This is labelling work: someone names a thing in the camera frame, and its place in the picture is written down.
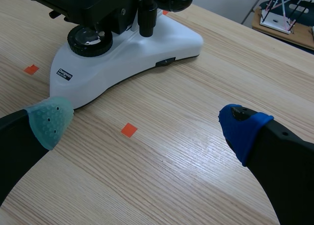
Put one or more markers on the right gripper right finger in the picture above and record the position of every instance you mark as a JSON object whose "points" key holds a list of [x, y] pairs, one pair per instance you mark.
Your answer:
{"points": [[282, 166]]}

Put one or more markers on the tower model with pink straws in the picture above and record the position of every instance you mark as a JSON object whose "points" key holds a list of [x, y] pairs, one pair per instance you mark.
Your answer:
{"points": [[279, 21]]}

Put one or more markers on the wooden board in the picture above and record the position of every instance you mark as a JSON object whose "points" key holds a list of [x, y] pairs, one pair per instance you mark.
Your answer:
{"points": [[301, 37]]}

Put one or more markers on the white and black microscope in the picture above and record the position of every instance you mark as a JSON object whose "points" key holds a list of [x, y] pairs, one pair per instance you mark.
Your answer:
{"points": [[127, 58]]}

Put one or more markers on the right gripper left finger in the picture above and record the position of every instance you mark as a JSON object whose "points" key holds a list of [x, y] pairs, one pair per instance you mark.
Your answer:
{"points": [[17, 136]]}

